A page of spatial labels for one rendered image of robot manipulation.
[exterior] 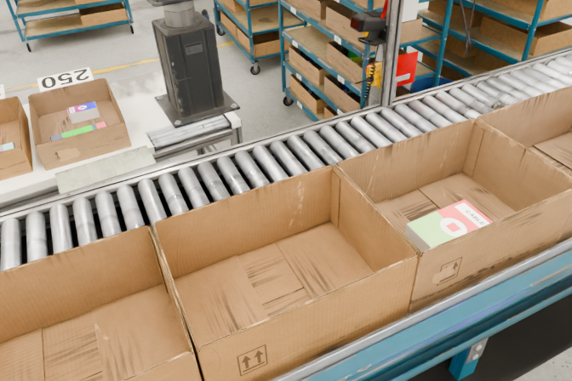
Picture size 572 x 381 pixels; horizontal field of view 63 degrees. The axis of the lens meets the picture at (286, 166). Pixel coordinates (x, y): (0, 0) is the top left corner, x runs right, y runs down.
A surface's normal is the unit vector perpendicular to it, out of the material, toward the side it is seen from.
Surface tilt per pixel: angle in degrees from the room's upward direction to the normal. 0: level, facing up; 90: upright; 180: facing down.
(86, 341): 0
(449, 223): 0
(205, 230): 90
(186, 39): 90
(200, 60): 90
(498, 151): 90
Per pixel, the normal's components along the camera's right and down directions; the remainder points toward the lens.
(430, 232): -0.04, -0.79
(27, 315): 0.43, 0.52
